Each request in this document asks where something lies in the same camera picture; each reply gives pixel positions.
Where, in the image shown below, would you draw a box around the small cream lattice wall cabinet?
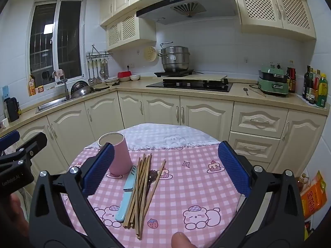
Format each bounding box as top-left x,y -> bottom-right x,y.
106,12 -> 157,51

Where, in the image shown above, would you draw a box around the wooden board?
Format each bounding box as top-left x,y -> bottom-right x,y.
162,74 -> 228,82

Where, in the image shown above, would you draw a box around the black induction cooker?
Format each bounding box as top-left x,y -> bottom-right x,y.
154,69 -> 194,78

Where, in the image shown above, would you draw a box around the pile of wooden chopsticks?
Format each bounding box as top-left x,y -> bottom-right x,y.
123,153 -> 166,240

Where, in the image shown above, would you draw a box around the pink cup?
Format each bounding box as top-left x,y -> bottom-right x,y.
98,132 -> 133,175

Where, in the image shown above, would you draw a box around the metal wall utensil rack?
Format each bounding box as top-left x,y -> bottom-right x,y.
86,44 -> 114,58

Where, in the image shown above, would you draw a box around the barred kitchen window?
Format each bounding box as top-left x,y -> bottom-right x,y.
27,0 -> 86,86

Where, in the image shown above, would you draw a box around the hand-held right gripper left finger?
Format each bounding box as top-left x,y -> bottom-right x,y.
29,143 -> 115,248

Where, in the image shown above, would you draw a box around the orange plastic bag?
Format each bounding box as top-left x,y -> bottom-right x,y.
300,170 -> 327,220

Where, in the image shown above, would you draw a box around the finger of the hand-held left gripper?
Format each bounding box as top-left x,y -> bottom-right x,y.
0,132 -> 48,164
0,130 -> 20,149

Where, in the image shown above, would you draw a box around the black range hood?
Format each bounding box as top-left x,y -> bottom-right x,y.
136,0 -> 237,26

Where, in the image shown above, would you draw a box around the cream cabinet drawer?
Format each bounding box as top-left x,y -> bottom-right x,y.
228,132 -> 281,163
231,103 -> 289,135

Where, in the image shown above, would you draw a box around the green electric multi cooker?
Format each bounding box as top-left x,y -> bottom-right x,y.
257,62 -> 290,98

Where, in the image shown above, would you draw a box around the long wooden cooking chopsticks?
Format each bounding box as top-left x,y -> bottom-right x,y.
249,87 -> 267,98

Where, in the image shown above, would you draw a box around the stainless steel sink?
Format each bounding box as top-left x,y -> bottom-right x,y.
35,97 -> 73,113

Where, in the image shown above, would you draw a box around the metal sink faucet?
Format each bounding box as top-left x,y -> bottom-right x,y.
53,70 -> 70,100

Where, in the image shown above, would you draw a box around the yellow round perforated plate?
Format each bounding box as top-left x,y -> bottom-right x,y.
144,46 -> 159,62

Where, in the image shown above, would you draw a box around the light blue sheathed knife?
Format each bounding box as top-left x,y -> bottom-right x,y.
114,165 -> 137,223

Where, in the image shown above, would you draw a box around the cream base cabinet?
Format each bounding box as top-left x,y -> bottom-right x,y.
0,90 -> 329,184

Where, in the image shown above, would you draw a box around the person's left hand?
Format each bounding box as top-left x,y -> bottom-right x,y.
0,195 -> 29,248

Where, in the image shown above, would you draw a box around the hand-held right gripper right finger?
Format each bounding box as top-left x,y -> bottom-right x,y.
218,141 -> 304,248

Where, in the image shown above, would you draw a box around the black countertop appliance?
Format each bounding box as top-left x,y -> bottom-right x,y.
6,97 -> 20,122

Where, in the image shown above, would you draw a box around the black glass gas stove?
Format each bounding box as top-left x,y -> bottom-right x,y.
145,79 -> 233,93

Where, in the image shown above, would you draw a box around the metal colander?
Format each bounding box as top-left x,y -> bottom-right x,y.
70,81 -> 88,95

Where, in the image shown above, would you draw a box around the metal wok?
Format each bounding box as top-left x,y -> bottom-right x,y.
71,86 -> 110,99

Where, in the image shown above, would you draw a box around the person's right hand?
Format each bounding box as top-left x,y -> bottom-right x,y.
172,232 -> 193,248

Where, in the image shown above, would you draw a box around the large cream lattice wall cabinet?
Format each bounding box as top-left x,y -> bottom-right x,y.
231,0 -> 317,40

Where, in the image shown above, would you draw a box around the beige kitchen countertop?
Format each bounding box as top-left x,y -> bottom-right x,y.
0,76 -> 331,140

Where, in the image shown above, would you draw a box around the stainless steel steamer pot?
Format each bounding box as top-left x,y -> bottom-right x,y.
158,42 -> 192,72

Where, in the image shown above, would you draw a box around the dark sauce bottle red label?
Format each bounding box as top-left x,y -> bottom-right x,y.
287,60 -> 296,93

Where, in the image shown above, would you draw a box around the pink checked tablecloth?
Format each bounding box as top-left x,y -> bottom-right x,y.
61,145 -> 245,248

